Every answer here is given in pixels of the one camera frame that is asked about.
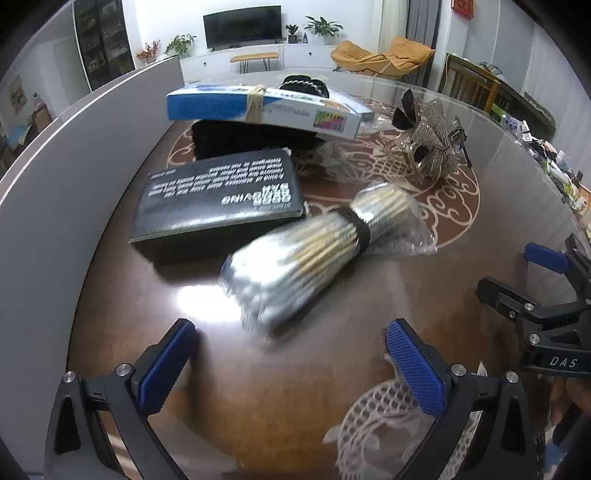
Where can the wooden chair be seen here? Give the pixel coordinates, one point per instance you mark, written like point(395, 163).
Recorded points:
point(466, 83)

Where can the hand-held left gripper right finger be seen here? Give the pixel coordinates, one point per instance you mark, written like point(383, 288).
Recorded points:
point(415, 364)

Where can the grey curtain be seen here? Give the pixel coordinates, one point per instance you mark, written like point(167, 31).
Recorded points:
point(422, 21)

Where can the flat screen television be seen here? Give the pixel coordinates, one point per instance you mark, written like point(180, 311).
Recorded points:
point(242, 25)

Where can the wooden bench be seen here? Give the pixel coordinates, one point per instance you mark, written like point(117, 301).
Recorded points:
point(254, 57)

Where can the bundle of gold sticks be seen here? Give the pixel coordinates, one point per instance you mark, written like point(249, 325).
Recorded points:
point(314, 263)

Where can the orange lounge chair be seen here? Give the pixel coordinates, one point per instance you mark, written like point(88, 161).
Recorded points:
point(364, 57)

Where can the grey partition board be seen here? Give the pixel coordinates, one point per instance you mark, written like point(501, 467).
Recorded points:
point(69, 184)

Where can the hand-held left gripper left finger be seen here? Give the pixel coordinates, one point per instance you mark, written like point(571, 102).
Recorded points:
point(159, 369)

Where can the red wall hanging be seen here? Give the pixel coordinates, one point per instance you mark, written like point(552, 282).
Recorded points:
point(464, 7)

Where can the black box with white print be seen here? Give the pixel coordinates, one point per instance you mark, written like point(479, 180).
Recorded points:
point(217, 198)

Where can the red flower arrangement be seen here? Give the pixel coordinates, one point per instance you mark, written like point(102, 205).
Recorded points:
point(148, 50)

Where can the white television cabinet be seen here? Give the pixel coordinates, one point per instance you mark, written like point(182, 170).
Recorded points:
point(203, 64)

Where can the black display cabinet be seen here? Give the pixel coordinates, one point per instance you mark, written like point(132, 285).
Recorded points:
point(104, 41)

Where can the person's right hand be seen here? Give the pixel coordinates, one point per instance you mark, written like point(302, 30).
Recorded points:
point(561, 401)

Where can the large leafy potted plant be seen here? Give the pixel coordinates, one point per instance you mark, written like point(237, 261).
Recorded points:
point(323, 26)

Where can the blue and white carton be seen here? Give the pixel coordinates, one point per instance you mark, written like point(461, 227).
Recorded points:
point(221, 104)

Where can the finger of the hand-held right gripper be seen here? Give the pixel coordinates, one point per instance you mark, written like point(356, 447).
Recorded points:
point(503, 297)
point(547, 258)

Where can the tan rubber band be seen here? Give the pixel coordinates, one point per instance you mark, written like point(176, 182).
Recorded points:
point(256, 104)

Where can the rhinestone bow hair clip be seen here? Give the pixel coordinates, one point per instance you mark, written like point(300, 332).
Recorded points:
point(429, 138)

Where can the small potted plant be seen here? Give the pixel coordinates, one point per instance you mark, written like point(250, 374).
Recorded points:
point(292, 31)

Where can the bushy green potted plant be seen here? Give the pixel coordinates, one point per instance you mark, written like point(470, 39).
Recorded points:
point(181, 44)

